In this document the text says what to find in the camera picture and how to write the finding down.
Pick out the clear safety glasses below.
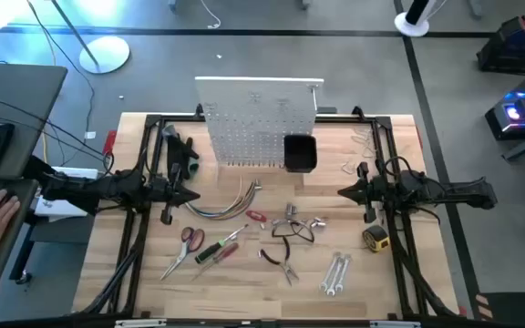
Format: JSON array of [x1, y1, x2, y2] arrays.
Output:
[[270, 218, 316, 244]]

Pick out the black storage crate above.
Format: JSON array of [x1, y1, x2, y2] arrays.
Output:
[[475, 15, 525, 76]]

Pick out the white round base stand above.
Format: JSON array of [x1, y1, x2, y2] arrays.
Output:
[[48, 0, 131, 76]]

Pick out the white floor cable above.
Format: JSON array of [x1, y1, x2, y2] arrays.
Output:
[[198, 0, 222, 30]]

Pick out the yellow black tape measure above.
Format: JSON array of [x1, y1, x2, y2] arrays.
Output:
[[361, 224, 390, 254]]

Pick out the black work glove green cuff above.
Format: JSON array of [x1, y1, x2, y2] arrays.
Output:
[[161, 125, 201, 179]]

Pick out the white metal pegboard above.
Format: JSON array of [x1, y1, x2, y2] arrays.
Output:
[[194, 76, 325, 168]]

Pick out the yellow cable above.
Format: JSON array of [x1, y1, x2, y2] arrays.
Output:
[[25, 0, 61, 165]]

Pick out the black handled pliers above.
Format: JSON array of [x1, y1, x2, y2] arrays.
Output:
[[257, 235, 300, 287]]

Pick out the black desk cable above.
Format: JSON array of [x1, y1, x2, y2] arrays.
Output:
[[0, 93, 116, 177]]

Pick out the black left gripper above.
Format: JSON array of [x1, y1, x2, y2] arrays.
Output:
[[146, 163, 201, 226]]

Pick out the computer case with lights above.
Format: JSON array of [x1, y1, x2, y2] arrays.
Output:
[[484, 67, 525, 141]]

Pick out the black mat striped edge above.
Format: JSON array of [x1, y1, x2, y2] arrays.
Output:
[[474, 291, 525, 328]]

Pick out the maroon handled scissors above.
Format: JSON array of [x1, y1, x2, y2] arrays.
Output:
[[160, 226, 206, 282]]

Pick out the multi prong tool rack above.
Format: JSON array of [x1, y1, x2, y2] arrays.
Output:
[[225, 158, 283, 169]]

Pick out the black computer mouse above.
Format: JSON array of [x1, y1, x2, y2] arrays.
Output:
[[0, 188, 20, 210]]

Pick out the coloured wire bundle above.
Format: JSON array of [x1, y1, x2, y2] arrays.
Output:
[[184, 178, 263, 222]]

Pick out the red table clamp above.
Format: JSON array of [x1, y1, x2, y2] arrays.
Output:
[[101, 129, 118, 157]]

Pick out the white paper box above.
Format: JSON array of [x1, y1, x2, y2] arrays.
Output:
[[33, 166, 100, 218]]

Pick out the black aluminium rig frame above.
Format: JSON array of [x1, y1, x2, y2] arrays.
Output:
[[73, 104, 462, 320]]

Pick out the black desk support bar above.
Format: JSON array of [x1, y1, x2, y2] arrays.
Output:
[[21, 154, 61, 188]]

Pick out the red clear Husky screwdriver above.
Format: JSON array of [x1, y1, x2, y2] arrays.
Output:
[[191, 241, 240, 282]]

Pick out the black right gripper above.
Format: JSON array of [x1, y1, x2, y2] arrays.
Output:
[[337, 161, 389, 225]]

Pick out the black column white base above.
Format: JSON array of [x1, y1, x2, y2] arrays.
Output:
[[393, 0, 442, 38]]

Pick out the silver metal bracket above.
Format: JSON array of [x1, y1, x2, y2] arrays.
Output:
[[369, 320, 422, 328], [115, 319, 168, 328]]

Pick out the black desk leg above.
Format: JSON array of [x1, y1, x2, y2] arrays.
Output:
[[9, 217, 36, 286]]

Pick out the grey desk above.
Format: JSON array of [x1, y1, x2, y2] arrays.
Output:
[[0, 62, 69, 181]]

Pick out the black plastic bin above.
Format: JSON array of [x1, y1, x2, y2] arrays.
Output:
[[283, 134, 318, 174]]

